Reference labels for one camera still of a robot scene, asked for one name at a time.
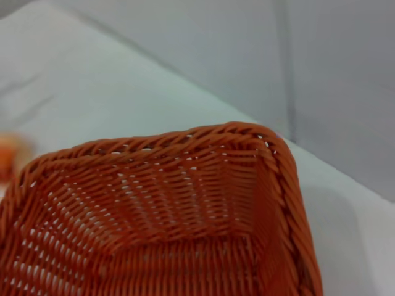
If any orange woven plastic basket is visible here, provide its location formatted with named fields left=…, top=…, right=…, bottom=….
left=0, top=121, right=324, bottom=296

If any round peach fruit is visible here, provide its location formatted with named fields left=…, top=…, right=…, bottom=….
left=0, top=131, right=35, bottom=183

